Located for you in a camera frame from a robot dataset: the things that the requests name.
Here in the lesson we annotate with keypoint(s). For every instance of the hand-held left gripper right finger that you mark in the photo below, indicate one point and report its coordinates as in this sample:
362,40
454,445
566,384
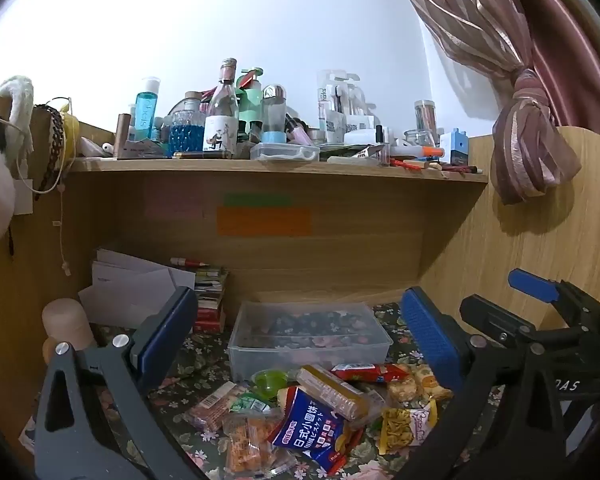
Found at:
427,332

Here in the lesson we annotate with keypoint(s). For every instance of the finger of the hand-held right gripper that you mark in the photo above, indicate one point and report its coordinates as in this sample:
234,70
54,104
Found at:
495,317
532,285

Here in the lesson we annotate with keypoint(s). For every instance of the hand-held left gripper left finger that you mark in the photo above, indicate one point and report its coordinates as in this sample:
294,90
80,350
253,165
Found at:
172,327

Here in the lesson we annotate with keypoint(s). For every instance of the beige puffed snack packet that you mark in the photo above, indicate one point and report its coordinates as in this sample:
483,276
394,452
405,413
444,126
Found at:
402,390

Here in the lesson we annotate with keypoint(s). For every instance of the clear plastic storage box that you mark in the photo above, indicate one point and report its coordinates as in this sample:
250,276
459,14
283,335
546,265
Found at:
260,355

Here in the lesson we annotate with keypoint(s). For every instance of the small green candy packet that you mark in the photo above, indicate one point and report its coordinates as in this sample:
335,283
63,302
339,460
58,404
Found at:
250,404

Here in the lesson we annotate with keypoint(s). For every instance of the orange cracker packet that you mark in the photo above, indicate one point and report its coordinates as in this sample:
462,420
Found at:
250,442

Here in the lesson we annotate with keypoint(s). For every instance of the blue biscuit packet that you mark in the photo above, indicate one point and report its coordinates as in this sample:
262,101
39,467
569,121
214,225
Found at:
310,430

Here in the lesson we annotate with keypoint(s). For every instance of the dark floral tablecloth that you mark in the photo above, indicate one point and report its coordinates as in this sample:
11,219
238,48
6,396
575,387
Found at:
195,360

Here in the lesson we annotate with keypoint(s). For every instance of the stack of small books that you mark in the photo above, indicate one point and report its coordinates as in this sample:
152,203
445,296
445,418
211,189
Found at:
210,305

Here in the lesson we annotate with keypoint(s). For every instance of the yellow puffed snack packet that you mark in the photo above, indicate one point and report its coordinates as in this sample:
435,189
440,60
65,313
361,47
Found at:
430,385

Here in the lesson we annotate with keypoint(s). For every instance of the white folded papers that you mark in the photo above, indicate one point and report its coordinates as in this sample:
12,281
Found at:
130,285

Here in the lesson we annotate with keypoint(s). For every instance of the red and white pen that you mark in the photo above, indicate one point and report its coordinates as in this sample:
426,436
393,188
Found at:
187,261

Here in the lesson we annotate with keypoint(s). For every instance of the yellow noodle snack packet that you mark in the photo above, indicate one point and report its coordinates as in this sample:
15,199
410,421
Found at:
405,425

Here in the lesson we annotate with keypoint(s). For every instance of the green jelly cup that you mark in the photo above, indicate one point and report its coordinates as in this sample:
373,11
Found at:
270,382

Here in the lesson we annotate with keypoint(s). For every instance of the yellow wafer packet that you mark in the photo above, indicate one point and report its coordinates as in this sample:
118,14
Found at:
330,392

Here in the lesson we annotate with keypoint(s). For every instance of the wooden desk hutch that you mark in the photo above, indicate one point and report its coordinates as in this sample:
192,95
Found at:
330,260

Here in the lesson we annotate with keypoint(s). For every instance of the pink sticky note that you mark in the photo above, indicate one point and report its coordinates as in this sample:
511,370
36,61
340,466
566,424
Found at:
175,205

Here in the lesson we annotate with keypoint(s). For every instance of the red orange snack packet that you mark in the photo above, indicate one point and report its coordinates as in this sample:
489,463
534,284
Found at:
347,447

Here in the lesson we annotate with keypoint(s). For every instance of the orange sticky note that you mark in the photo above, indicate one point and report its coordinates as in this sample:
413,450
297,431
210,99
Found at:
265,221

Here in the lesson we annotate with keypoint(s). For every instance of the green sticky note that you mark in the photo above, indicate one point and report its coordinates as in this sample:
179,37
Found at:
257,200

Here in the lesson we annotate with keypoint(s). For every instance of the blue and white block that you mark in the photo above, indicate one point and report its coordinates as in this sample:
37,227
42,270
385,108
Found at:
455,149

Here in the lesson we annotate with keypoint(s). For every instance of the orange marker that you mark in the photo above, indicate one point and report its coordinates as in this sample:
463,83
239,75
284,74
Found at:
427,151

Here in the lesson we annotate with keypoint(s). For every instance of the black and gold pen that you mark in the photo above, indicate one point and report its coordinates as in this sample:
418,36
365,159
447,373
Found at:
202,155

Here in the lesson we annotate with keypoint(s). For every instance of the small glass jar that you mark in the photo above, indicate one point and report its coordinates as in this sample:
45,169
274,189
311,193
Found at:
420,138

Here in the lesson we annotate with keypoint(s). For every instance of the blue beaded glass jar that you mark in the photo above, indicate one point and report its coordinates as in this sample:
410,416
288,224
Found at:
187,135

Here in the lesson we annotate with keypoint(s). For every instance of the brown cylinder tube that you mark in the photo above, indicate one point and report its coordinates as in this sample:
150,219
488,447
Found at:
123,132

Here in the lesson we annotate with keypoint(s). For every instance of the tall glass jar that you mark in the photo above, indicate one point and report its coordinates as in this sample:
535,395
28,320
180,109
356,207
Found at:
425,115

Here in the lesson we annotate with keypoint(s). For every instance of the clear flat lidded box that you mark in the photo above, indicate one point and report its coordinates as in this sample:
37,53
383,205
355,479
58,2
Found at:
285,152

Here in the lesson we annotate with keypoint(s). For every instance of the clear wine bottle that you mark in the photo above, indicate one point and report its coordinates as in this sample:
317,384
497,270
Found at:
221,120

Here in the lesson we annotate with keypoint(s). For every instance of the blue liquid bottle white cap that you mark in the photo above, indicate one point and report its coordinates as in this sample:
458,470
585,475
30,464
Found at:
145,110

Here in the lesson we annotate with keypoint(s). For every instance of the clear tumbler blue base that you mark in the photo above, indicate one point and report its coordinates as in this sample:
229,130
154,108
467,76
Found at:
274,115

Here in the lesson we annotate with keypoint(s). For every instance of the green pump bottle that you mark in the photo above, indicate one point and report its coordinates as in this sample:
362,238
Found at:
251,105

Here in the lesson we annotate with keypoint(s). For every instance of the clear acrylic organizer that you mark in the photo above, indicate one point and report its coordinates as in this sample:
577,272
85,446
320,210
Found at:
340,105

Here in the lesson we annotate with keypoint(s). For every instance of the white fluffy headband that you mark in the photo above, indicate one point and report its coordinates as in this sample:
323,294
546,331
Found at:
22,92

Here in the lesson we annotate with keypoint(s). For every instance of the pink striped curtain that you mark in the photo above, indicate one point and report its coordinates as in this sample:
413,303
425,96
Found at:
480,10

